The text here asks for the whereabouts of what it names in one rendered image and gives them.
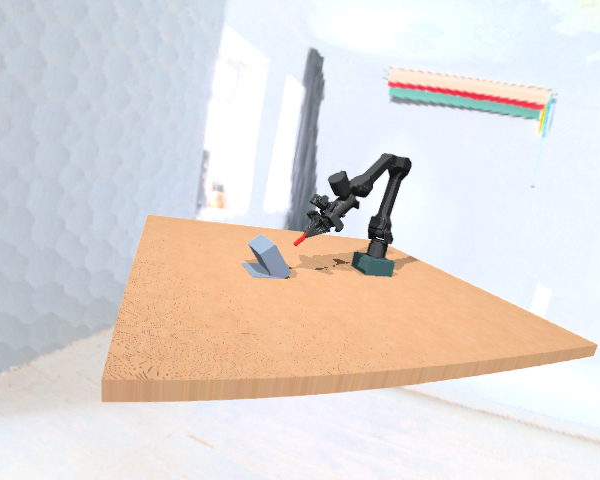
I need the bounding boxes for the red peg with white band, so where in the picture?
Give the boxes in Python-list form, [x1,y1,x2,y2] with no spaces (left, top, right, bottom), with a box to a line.
[293,231,308,246]

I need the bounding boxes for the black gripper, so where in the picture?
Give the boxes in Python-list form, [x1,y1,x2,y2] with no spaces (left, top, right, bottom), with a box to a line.
[303,200,347,238]

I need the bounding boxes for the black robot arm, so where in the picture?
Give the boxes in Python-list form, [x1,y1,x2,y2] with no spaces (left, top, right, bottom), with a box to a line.
[310,153,412,260]

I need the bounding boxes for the grey sloped panel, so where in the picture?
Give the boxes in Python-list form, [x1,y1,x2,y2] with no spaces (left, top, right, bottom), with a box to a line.
[241,234,292,279]

